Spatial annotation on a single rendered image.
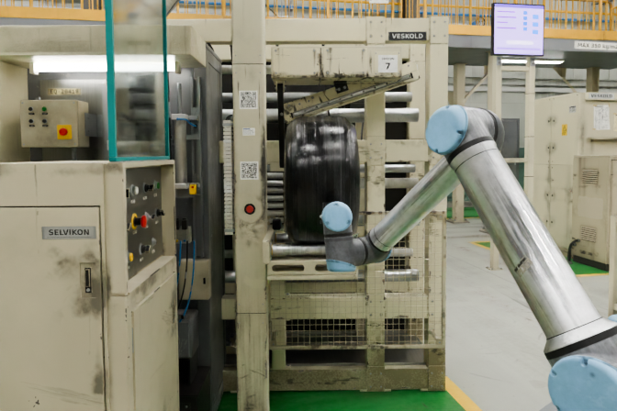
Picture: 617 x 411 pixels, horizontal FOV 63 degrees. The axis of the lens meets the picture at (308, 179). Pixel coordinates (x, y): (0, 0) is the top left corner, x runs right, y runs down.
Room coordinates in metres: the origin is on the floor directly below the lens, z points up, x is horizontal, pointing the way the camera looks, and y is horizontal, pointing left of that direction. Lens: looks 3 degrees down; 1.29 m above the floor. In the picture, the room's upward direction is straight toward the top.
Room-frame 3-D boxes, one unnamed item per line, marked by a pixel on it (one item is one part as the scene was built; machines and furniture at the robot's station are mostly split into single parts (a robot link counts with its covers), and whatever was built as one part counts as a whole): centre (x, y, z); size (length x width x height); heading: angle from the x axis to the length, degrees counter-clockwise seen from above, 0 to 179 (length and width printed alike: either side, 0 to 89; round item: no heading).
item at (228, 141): (2.09, 0.33, 1.19); 0.05 x 0.04 x 0.48; 1
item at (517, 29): (5.43, -2.26, 2.60); 0.60 x 0.05 x 0.55; 100
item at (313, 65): (2.44, -0.13, 1.71); 0.61 x 0.25 x 0.15; 91
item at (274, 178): (2.52, 0.21, 1.05); 0.20 x 0.15 x 0.30; 91
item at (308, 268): (2.00, -0.01, 0.84); 0.36 x 0.09 x 0.06; 91
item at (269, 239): (2.14, 0.17, 0.90); 0.40 x 0.03 x 0.10; 1
